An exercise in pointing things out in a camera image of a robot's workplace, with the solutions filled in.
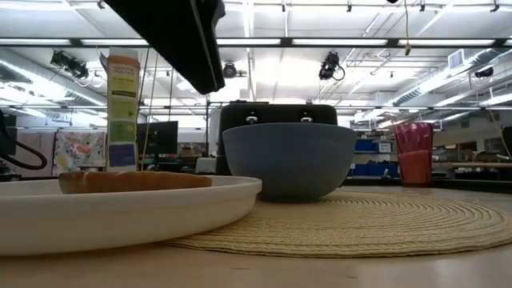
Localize white round plate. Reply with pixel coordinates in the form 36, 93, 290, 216
0, 174, 263, 258

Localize wooden background table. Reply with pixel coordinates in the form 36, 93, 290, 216
431, 161, 512, 170

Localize black overhead light bar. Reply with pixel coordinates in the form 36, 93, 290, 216
0, 36, 512, 50

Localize colourful floral poster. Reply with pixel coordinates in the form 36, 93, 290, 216
53, 129, 107, 174

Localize black four-slot toaster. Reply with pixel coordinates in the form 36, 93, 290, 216
214, 100, 339, 177

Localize black looped hose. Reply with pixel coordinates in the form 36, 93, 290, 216
0, 138, 49, 171

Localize black ceiling camera cluster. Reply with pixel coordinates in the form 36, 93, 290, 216
49, 49, 90, 81

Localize blue ceramic bowl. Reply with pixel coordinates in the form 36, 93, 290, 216
221, 122, 358, 203

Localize white air vent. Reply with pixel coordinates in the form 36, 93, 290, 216
447, 48, 466, 71

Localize slice of toast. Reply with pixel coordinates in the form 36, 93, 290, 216
58, 170, 214, 196

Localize black ceiling camera with cable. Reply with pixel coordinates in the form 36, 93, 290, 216
318, 50, 346, 82

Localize hanging cable with yellow plug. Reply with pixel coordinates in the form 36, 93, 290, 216
402, 0, 413, 57

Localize black equipment block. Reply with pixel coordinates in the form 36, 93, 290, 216
0, 113, 18, 158

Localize round woven straw placemat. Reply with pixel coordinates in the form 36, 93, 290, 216
162, 189, 512, 259

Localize black computer monitor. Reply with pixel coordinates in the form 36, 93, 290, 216
136, 120, 179, 167

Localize red faceted plastic cup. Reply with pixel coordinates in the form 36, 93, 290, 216
393, 121, 435, 189

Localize tan hanging cord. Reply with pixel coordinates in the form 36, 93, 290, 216
140, 53, 159, 174

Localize black aluminium frame rail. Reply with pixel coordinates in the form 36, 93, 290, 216
342, 177, 512, 195

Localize blue storage bins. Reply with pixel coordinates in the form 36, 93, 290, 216
346, 138, 398, 178

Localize yellow cereal box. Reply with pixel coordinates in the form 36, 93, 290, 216
105, 46, 142, 174

